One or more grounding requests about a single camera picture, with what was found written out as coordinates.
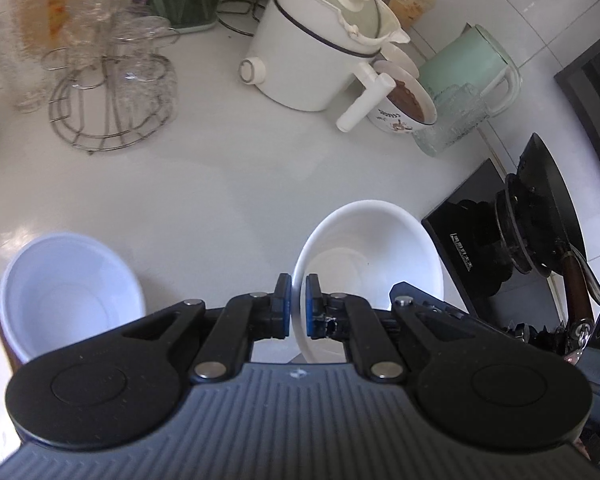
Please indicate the bluish white plastic bowl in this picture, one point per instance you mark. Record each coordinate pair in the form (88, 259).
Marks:
(70, 290)

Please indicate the black wok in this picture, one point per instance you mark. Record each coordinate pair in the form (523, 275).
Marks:
(545, 200)

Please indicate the pale green kettle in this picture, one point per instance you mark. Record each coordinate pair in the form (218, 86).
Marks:
(460, 65)

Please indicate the tall textured glass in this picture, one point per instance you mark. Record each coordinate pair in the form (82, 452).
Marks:
(15, 50)

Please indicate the white electric pot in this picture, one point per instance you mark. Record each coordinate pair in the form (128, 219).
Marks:
(300, 60)

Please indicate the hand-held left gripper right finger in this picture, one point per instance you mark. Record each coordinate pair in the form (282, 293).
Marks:
(312, 310)

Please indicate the plain white cup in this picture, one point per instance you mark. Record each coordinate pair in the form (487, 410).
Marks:
(400, 57)

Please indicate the floral white mug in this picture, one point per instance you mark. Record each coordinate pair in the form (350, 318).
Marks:
(395, 120)

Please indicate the black cooktop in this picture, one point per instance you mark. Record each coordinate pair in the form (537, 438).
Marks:
(460, 230)

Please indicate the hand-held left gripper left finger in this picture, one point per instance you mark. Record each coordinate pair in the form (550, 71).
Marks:
(281, 310)

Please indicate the small white bowl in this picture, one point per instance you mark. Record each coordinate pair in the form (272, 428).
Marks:
(370, 240)

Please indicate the clear glass mug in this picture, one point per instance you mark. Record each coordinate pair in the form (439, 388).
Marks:
(450, 130)

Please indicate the brown paper packet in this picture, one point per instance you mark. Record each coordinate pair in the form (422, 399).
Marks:
(410, 5)

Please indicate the clear drinking glass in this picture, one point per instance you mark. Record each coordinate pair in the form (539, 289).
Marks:
(145, 80)
(92, 15)

